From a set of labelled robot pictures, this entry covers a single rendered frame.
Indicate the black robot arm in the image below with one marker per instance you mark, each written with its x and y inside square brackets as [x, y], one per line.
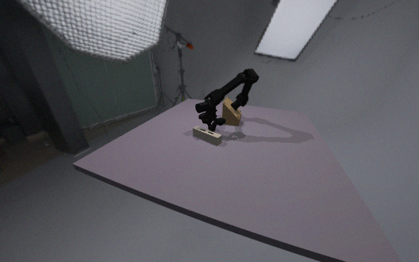
[216, 96]

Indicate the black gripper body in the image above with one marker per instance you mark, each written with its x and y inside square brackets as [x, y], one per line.
[219, 121]

